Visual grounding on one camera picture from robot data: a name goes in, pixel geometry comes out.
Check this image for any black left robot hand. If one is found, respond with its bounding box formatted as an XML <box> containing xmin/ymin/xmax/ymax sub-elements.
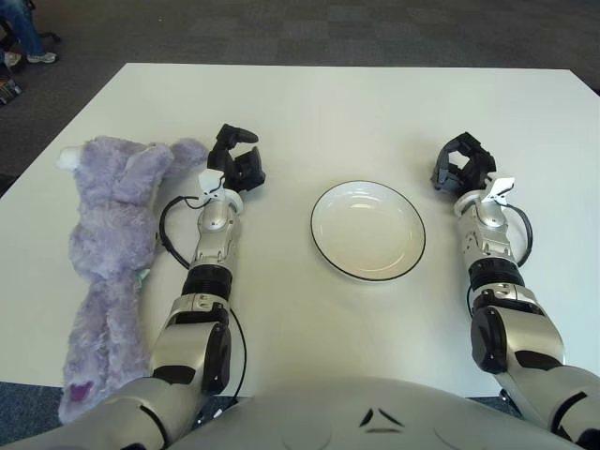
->
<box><xmin>205</xmin><ymin>123</ymin><xmax>268</xmax><ymax>193</ymax></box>

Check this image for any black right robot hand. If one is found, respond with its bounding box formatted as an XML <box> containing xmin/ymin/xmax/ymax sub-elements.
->
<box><xmin>429</xmin><ymin>131</ymin><xmax>498</xmax><ymax>196</ymax></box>

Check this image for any purple plush bunny doll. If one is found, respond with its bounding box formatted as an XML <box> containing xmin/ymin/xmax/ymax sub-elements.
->
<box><xmin>55</xmin><ymin>135</ymin><xmax>210</xmax><ymax>426</ymax></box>

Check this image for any white plate with black rim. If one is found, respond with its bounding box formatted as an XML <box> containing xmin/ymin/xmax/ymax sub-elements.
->
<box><xmin>308</xmin><ymin>180</ymin><xmax>428</xmax><ymax>284</ymax></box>

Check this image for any silver robot torso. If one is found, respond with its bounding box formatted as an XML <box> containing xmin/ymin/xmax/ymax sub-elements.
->
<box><xmin>172</xmin><ymin>374</ymin><xmax>571</xmax><ymax>450</ymax></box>

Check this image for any person leg in blue jeans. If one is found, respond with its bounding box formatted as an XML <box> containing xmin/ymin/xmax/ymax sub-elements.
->
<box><xmin>0</xmin><ymin>0</ymin><xmax>48</xmax><ymax>57</ymax></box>

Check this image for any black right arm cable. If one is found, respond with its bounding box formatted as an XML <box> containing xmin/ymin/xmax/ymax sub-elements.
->
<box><xmin>505</xmin><ymin>201</ymin><xmax>534</xmax><ymax>263</ymax></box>

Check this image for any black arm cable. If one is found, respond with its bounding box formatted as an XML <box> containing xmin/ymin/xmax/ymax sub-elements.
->
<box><xmin>505</xmin><ymin>201</ymin><xmax>534</xmax><ymax>263</ymax></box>
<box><xmin>157</xmin><ymin>194</ymin><xmax>212</xmax><ymax>271</ymax></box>

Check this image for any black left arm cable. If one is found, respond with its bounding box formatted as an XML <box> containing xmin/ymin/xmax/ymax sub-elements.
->
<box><xmin>157</xmin><ymin>194</ymin><xmax>212</xmax><ymax>271</ymax></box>

